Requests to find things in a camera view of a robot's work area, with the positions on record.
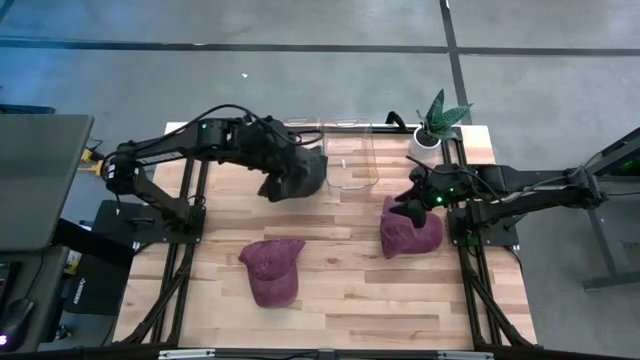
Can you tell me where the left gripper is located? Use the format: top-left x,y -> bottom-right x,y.
238,115 -> 301,174

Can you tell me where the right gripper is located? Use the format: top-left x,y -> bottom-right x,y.
390,165 -> 474,229

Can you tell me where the grey hoodie garment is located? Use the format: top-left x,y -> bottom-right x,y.
257,144 -> 329,204

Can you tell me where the clear plastic bin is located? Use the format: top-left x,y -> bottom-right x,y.
282,117 -> 326,151
322,118 -> 380,191

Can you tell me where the snake plant in white pot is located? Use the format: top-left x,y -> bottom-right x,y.
407,88 -> 475,161

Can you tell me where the black box white logo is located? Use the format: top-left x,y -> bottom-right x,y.
62,252 -> 135,317

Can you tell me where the grey desk top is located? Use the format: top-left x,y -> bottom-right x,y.
0,113 -> 95,251

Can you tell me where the dark grey desk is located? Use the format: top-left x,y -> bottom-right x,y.
0,244 -> 69,354

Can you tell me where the black computer mouse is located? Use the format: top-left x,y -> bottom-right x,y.
0,298 -> 35,346

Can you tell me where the black metal rig frame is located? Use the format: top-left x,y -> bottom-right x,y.
0,122 -> 640,360

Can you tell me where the black curved cable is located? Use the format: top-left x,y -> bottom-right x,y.
384,110 -> 409,132

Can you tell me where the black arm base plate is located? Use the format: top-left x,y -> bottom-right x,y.
447,207 -> 521,247
92,199 -> 207,246

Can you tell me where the silver metal bracket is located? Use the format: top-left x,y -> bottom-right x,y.
158,348 -> 216,360
437,351 -> 495,360

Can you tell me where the yellow cable plug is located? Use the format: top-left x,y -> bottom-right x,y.
79,146 -> 109,177

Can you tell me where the black desk leg frame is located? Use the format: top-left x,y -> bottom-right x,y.
582,127 -> 640,292

